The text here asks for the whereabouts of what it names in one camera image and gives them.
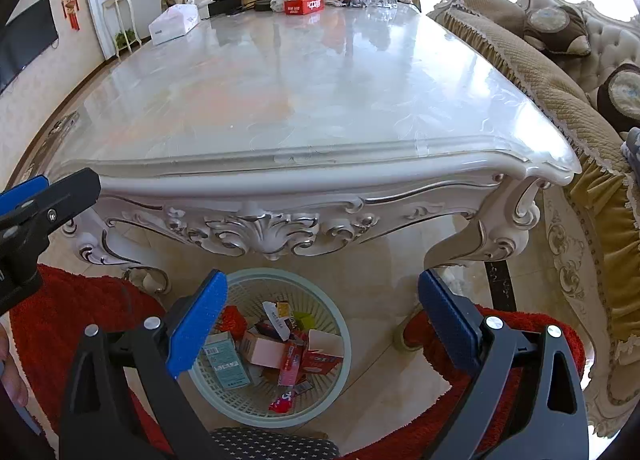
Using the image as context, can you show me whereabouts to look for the green mesh trash basket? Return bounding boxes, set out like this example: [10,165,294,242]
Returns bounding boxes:
[190,268,352,428]

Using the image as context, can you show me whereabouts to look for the person left hand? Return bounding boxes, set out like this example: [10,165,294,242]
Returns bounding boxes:
[0,326,28,407]

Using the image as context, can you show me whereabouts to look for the red fuzzy trousers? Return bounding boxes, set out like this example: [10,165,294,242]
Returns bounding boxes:
[11,266,589,459]

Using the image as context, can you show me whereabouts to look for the teal cardboard box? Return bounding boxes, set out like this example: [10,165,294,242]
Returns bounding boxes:
[203,331,250,390]

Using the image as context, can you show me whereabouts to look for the light pink box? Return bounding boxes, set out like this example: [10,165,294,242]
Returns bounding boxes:
[240,331,286,369]

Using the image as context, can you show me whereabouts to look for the red chinese knot decoration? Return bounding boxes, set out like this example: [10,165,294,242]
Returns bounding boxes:
[61,0,80,31]

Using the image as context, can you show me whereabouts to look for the white side table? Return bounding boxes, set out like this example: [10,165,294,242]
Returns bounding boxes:
[102,0,142,58]

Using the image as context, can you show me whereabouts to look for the beige covered sofa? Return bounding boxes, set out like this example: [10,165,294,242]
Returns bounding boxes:
[429,0,640,341]

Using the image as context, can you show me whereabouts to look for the white tissue box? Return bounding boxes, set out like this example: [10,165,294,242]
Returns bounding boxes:
[149,4,200,46]

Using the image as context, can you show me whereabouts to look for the ornate white coffee table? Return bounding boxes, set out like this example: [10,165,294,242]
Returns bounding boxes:
[49,6,582,292]

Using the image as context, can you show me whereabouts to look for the red white small box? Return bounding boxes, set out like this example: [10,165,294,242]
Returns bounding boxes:
[284,0,324,16]

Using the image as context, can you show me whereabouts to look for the brown round cushion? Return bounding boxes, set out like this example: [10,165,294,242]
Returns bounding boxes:
[523,6,591,57]

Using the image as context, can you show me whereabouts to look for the wall mounted television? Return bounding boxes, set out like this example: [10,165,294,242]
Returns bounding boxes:
[0,0,58,92]

